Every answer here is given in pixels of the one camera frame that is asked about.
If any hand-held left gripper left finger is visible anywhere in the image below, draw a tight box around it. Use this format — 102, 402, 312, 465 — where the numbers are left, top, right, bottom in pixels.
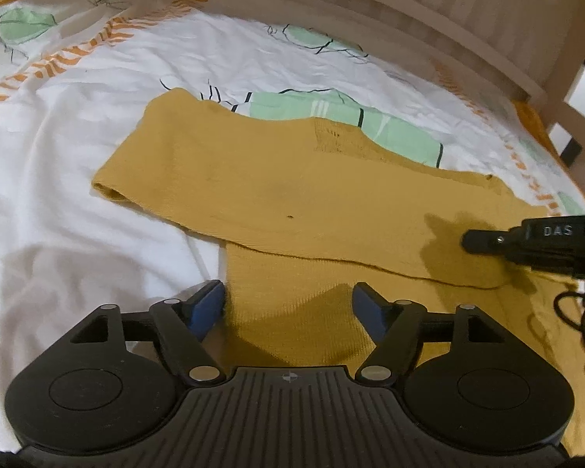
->
71, 280, 226, 386

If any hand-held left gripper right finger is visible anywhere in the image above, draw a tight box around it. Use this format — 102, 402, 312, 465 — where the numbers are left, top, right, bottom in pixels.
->
352, 281, 506, 386

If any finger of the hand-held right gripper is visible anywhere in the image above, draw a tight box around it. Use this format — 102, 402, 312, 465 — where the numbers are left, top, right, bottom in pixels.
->
461, 226, 526, 260

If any mustard yellow knit sweater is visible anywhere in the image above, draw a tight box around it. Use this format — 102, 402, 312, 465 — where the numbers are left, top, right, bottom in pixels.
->
92, 87, 585, 452

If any orange mattress sheet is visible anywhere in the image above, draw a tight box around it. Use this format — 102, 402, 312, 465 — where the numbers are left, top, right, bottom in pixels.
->
514, 100, 554, 149

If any white leaf-print bed cover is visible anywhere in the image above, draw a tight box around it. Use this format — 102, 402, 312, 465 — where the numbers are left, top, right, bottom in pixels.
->
0, 0, 585, 455

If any black cable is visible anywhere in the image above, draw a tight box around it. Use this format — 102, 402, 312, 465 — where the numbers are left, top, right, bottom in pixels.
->
554, 291, 585, 338

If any light wooden bed frame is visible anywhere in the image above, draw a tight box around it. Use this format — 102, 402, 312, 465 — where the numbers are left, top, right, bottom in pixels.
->
166, 0, 585, 200

